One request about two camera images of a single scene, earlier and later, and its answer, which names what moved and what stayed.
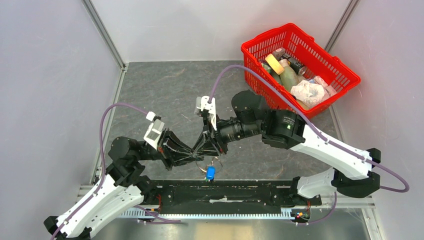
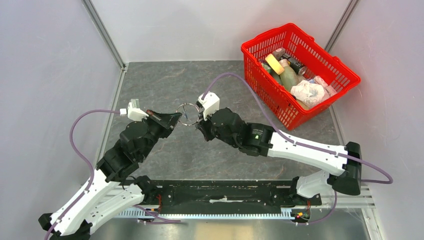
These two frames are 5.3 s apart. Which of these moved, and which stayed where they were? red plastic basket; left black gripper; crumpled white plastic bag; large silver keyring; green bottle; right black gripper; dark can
Moved: large silver keyring; left black gripper; right black gripper
Stayed: red plastic basket; dark can; green bottle; crumpled white plastic bag
